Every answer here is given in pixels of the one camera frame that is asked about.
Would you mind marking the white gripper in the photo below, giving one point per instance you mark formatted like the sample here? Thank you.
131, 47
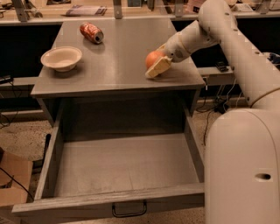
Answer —
175, 49

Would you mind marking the orange fruit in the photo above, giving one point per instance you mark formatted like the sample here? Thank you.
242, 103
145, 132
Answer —
152, 58

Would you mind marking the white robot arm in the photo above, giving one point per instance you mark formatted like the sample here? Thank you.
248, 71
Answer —
242, 156

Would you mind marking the open grey top drawer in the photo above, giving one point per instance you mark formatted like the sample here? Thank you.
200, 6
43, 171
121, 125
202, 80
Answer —
104, 152

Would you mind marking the grey cabinet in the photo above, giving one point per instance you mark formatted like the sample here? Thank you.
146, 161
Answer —
118, 63

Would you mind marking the black remote device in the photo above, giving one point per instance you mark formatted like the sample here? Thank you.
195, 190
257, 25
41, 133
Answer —
221, 66

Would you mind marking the red soda can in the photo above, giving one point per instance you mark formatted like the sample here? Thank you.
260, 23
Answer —
91, 32

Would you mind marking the magazine on shelf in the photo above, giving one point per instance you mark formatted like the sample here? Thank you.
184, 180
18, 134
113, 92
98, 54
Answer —
85, 10

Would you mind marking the white paper bowl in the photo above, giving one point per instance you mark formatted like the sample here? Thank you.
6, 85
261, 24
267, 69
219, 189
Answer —
61, 59

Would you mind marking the blue white bowl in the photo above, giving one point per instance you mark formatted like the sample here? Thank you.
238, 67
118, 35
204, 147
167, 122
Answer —
274, 58

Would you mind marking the cardboard box left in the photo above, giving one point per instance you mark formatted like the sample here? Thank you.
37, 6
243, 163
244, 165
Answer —
15, 177

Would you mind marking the black drawer handle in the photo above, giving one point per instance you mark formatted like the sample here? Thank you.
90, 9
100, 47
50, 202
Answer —
129, 209

